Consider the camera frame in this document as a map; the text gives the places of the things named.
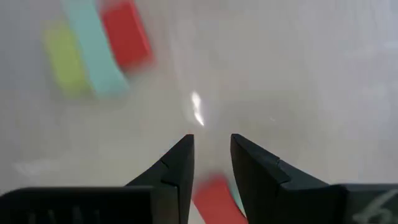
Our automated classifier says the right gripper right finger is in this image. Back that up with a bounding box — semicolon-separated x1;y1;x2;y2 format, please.
229;133;346;224

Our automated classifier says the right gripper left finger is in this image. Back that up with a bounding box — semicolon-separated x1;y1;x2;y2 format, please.
126;133;195;224

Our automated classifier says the small teal cube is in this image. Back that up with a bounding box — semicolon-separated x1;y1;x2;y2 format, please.
228;183;245;216

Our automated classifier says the red block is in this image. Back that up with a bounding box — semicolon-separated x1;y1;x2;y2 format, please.
192;173;249;224
98;0;155;75

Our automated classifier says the long teal block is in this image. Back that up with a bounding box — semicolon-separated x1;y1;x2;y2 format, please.
60;0;131;100

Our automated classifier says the long green block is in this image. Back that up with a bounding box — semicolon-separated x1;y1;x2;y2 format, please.
41;19;95;100

